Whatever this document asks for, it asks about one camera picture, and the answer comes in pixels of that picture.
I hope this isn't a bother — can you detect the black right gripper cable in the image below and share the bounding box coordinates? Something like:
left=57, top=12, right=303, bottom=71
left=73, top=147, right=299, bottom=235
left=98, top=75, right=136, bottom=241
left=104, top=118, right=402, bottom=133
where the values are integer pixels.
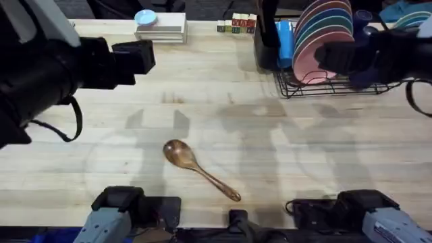
left=406, top=79, right=432, bottom=118

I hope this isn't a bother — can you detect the brown wooden spoon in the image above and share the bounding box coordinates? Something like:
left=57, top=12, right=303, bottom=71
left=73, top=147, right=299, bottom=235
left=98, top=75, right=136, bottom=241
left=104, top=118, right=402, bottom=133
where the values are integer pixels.
left=163, top=139, right=242, bottom=203

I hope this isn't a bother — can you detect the purple plate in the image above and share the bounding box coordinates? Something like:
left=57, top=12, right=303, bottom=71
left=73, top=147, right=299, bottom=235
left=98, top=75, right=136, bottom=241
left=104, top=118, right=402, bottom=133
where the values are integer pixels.
left=295, top=0, right=354, bottom=38

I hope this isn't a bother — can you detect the stack of green plates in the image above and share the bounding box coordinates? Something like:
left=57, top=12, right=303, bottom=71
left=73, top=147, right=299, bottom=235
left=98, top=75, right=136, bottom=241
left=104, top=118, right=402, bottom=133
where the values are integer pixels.
left=392, top=10, right=432, bottom=30

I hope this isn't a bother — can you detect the light blue cup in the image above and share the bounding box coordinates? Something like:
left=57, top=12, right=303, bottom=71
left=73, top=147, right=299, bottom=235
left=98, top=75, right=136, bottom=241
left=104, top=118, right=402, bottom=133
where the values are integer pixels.
left=275, top=19, right=296, bottom=70

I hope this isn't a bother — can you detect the dark blue plate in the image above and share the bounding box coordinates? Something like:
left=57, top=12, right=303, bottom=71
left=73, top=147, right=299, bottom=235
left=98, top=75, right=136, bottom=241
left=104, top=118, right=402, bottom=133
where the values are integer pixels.
left=294, top=6, right=354, bottom=48

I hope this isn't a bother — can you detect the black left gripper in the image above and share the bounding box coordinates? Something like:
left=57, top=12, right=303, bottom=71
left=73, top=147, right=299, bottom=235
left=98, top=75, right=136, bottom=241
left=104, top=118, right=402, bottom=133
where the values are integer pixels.
left=0, top=36, right=157, bottom=149

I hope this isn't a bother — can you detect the small light blue dish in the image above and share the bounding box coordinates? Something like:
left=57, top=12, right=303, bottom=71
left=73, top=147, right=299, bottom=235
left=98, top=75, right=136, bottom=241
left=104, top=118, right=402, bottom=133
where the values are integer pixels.
left=134, top=9, right=158, bottom=26

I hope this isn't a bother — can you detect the pink plate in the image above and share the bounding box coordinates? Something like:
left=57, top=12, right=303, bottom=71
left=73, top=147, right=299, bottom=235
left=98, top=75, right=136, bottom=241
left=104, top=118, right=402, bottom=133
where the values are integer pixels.
left=292, top=32, right=355, bottom=85

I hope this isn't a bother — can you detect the mauve plate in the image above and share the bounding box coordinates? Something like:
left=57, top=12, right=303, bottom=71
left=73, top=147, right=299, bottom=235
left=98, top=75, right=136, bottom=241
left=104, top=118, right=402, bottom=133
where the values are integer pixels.
left=292, top=23, right=355, bottom=63

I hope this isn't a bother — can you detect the black cutlery holder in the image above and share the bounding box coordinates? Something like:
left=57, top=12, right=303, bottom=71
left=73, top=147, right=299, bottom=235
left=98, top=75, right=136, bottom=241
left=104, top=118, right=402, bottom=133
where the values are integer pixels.
left=252, top=0, right=281, bottom=72

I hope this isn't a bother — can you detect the lettered toy block heap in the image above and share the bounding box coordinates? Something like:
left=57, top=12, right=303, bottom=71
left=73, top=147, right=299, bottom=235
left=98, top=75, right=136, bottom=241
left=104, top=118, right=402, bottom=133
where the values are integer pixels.
left=217, top=13, right=257, bottom=34

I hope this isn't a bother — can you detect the blue cloth bag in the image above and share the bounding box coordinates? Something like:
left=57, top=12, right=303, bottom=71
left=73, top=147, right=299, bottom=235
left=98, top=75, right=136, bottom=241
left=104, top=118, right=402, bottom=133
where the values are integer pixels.
left=379, top=0, right=432, bottom=22

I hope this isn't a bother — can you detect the teal plate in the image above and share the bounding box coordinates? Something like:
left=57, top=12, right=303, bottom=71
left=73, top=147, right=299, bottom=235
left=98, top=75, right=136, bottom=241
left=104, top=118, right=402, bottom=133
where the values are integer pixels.
left=293, top=15, right=354, bottom=55

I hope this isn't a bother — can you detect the pale wooden box stack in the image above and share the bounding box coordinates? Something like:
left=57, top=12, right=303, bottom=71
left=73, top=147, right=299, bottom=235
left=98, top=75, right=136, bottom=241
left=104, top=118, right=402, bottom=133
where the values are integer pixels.
left=134, top=12, right=188, bottom=44

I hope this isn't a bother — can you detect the black wire dish rack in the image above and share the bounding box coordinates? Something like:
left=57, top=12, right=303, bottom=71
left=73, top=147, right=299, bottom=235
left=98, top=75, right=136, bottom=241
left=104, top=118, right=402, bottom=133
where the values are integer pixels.
left=273, top=67, right=406, bottom=99

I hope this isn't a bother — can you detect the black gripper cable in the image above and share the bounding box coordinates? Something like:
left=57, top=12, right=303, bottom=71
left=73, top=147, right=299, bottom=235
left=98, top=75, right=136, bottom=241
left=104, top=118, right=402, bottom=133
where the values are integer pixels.
left=28, top=95, right=84, bottom=143
left=406, top=79, right=432, bottom=118

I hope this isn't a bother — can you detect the dark blue cup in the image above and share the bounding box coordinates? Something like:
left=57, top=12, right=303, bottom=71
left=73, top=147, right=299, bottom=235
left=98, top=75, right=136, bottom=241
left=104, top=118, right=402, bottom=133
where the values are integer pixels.
left=360, top=25, right=379, bottom=47
left=352, top=9, right=374, bottom=30

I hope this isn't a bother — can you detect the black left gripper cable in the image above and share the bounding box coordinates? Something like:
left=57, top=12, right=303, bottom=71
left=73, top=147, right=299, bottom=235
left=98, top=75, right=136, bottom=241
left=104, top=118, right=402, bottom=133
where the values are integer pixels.
left=28, top=95, right=84, bottom=143

